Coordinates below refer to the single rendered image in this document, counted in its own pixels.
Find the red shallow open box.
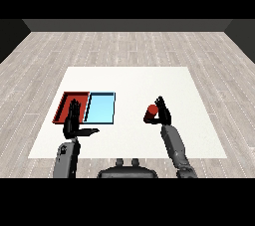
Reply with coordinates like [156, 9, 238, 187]
[52, 91, 92, 125]

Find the dark grey robot body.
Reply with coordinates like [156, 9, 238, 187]
[97, 158, 159, 179]

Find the light blue shallow open box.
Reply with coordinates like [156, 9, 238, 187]
[83, 92, 117, 125]

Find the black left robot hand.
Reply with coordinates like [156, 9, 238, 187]
[62, 99, 101, 140]

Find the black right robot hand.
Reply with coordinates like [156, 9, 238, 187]
[144, 96, 173, 126]

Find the red can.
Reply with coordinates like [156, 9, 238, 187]
[142, 104, 159, 124]

